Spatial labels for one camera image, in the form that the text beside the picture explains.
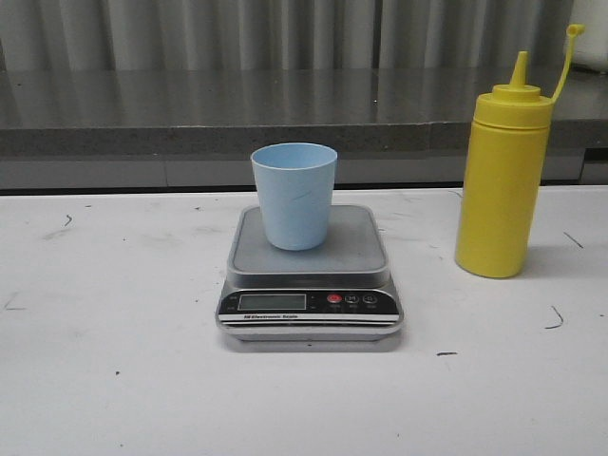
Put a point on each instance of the light blue plastic cup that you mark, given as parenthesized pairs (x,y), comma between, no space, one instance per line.
(294,184)

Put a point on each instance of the yellow squeeze bottle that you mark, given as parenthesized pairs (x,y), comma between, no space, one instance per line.
(505,156)

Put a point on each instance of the silver digital kitchen scale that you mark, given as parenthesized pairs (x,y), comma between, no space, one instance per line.
(339,291)

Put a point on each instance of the white container in background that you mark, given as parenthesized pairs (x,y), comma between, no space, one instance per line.
(591,47)

